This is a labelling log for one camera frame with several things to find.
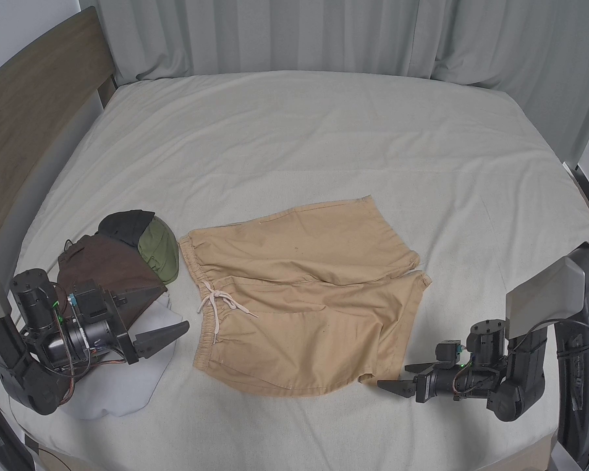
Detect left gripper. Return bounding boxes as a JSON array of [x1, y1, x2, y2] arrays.
[[76, 285, 187, 366]]

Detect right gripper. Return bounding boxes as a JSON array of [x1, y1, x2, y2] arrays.
[[377, 360, 464, 404]]

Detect beige shorts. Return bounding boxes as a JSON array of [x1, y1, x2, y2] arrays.
[[177, 194, 433, 398]]

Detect bed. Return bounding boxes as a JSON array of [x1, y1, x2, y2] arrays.
[[0, 5, 589, 471]]

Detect white garment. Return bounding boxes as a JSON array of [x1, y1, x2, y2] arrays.
[[59, 292, 185, 421]]

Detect brown garment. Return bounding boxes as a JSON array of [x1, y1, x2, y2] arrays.
[[56, 234, 170, 327]]

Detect green garment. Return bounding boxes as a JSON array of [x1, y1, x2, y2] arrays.
[[137, 215, 180, 286]]

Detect black garment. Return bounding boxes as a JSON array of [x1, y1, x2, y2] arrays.
[[98, 209, 156, 254]]

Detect pale grey-green curtain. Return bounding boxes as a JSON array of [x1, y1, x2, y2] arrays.
[[412, 0, 589, 168], [74, 0, 440, 84]]

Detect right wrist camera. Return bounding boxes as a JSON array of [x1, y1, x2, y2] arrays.
[[436, 340, 464, 364]]

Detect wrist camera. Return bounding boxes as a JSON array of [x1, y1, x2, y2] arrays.
[[68, 280, 110, 320], [436, 340, 464, 364]]

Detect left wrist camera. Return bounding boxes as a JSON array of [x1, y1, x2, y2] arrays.
[[68, 280, 110, 320]]

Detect black cable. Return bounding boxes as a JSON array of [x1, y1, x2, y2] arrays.
[[33, 445, 75, 471]]

